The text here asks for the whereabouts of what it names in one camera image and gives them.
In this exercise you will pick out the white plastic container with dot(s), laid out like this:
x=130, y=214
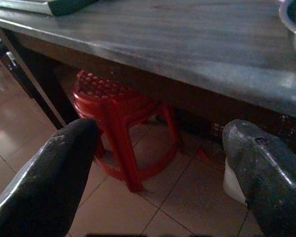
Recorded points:
x=233, y=184

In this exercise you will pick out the grey metal table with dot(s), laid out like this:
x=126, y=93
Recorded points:
x=177, y=49

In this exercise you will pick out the red plastic stool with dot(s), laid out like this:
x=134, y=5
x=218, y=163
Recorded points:
x=118, y=116

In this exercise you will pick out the stainless steel bowl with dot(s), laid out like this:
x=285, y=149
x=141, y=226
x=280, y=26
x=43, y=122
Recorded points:
x=294, y=27

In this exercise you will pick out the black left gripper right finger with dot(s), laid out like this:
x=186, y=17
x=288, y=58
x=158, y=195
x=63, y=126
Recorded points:
x=266, y=172

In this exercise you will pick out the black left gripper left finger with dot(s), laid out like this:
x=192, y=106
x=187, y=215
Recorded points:
x=44, y=177

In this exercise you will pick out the dark wooden table leg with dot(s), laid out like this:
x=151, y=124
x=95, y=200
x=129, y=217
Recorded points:
x=37, y=81

